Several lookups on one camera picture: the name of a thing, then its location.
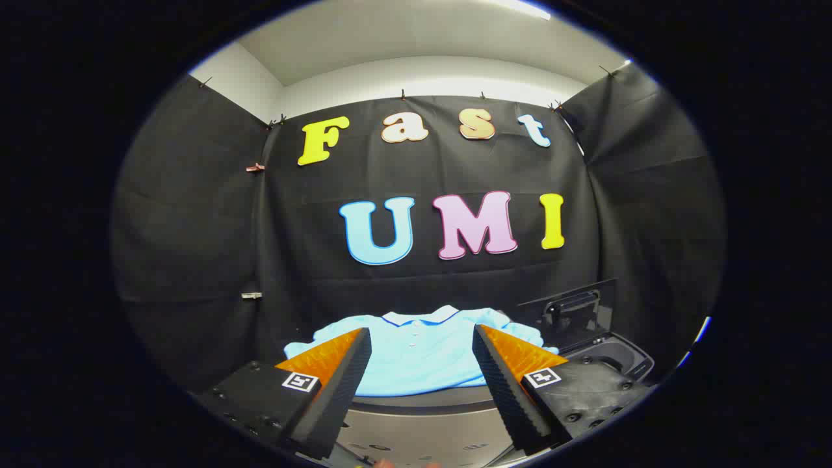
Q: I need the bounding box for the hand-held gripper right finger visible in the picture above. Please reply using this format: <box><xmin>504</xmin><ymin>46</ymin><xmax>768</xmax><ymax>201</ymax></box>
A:
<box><xmin>471</xmin><ymin>324</ymin><xmax>655</xmax><ymax>456</ymax></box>

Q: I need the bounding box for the black backdrop cloth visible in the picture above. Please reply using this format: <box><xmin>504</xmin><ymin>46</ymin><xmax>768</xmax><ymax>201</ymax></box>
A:
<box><xmin>110</xmin><ymin>62</ymin><xmax>725</xmax><ymax>391</ymax></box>

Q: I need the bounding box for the light blue polo shirt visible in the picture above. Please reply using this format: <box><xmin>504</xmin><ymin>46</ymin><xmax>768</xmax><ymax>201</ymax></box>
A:
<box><xmin>284</xmin><ymin>304</ymin><xmax>560</xmax><ymax>397</ymax></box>

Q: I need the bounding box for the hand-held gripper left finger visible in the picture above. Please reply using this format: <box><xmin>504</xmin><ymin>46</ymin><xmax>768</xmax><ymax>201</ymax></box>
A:
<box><xmin>194</xmin><ymin>327</ymin><xmax>373</xmax><ymax>460</ymax></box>

